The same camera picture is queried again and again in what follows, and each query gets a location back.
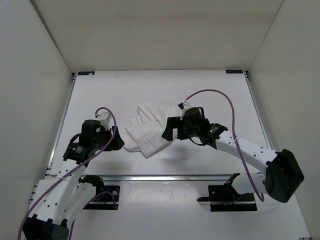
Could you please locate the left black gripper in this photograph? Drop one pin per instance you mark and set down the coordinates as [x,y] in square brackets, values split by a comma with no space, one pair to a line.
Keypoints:
[117,141]

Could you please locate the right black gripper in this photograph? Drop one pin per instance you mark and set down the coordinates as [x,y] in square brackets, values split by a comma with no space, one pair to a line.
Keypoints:
[175,122]

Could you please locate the white pleated skirt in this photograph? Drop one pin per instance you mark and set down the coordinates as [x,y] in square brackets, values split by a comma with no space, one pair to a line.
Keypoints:
[145,131]

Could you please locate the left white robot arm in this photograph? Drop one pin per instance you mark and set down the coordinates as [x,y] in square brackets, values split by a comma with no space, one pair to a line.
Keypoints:
[52,215]

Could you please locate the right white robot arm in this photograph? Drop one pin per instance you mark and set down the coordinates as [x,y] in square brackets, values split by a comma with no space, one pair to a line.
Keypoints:
[279,172]

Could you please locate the left blue corner label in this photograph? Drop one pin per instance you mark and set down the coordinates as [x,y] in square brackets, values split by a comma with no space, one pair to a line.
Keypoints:
[86,73]

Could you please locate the blue corner label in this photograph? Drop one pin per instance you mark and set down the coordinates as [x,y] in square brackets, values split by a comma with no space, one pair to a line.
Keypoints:
[86,73]
[234,71]

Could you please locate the right blue corner label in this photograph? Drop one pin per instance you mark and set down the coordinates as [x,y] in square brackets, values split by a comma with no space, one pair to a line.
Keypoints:
[234,71]

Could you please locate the aluminium front rail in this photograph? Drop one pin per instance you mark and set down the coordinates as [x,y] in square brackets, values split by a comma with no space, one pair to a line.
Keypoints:
[166,178]

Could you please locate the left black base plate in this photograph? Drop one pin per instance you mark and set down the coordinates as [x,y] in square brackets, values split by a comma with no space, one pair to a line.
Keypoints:
[107,201]

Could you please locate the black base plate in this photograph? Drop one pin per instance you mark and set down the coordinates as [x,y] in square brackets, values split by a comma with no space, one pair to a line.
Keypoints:
[223,198]
[107,201]

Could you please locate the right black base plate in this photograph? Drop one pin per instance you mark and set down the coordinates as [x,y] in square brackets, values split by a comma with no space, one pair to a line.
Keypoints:
[223,198]

